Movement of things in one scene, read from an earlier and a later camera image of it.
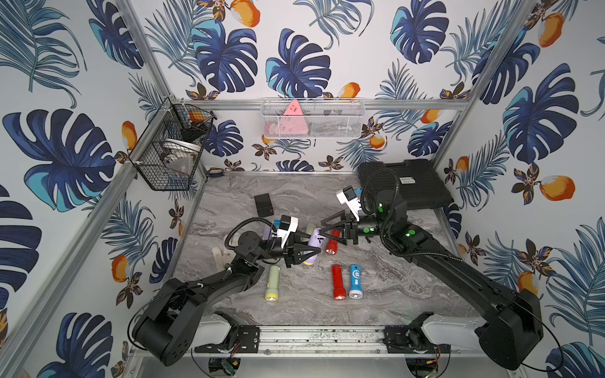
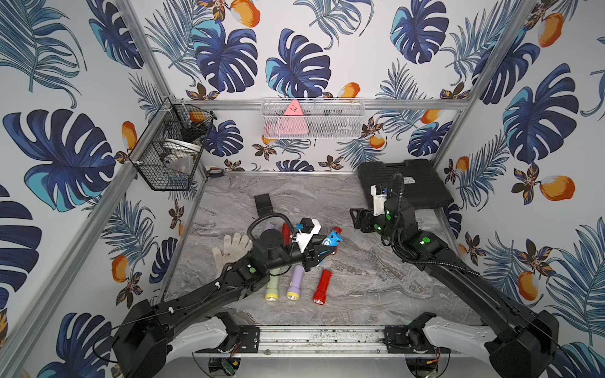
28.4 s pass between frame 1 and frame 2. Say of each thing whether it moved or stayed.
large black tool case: stayed
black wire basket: stayed
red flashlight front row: moved
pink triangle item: stayed
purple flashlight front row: moved
